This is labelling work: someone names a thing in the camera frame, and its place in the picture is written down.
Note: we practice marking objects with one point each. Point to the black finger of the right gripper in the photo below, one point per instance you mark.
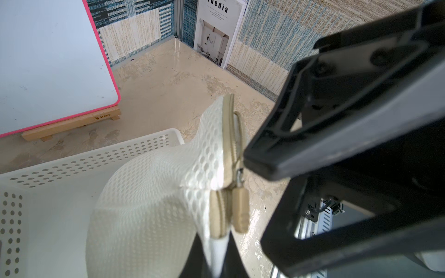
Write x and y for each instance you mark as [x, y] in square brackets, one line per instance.
[347, 236]

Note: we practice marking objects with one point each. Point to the white mesh laundry bag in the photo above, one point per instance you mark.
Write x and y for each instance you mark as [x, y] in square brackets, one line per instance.
[149, 212]

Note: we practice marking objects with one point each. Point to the pink framed whiteboard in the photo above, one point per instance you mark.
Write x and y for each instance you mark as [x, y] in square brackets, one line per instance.
[53, 65]

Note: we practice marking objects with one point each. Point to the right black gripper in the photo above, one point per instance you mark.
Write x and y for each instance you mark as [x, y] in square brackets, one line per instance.
[369, 109]

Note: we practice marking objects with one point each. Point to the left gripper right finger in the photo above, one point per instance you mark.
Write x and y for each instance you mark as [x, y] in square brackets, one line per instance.
[233, 266]

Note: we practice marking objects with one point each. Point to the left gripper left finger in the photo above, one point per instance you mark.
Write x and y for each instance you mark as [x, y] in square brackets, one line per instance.
[196, 265]

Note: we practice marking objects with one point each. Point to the white Inedia wall calendar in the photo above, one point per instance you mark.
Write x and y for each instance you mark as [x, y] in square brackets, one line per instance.
[217, 26]

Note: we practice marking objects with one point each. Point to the wooden whiteboard stand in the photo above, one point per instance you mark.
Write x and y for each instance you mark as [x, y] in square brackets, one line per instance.
[47, 132]

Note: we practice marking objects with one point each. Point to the white perforated plastic basket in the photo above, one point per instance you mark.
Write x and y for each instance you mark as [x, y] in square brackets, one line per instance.
[45, 209]

